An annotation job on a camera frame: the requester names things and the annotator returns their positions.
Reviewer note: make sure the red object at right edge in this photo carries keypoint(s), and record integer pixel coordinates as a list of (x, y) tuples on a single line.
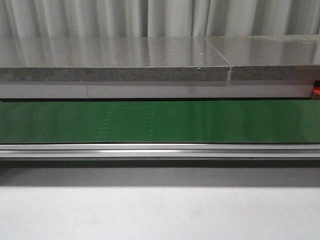
[(316, 93)]

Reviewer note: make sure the grey stone slab left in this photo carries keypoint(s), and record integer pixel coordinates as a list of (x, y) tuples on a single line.
[(110, 59)]

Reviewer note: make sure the grey stone slab right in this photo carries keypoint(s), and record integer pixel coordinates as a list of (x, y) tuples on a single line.
[(270, 58)]

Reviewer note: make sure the aluminium conveyor side rail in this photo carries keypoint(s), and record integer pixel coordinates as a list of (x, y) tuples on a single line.
[(161, 151)]

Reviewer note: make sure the grey stone slab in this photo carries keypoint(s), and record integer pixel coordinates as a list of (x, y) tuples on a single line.
[(270, 58), (110, 59)]

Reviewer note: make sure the grey curtain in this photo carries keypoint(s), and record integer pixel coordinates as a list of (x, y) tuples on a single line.
[(158, 18)]

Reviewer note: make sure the green conveyor belt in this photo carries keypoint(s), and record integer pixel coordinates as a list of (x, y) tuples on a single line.
[(199, 121)]

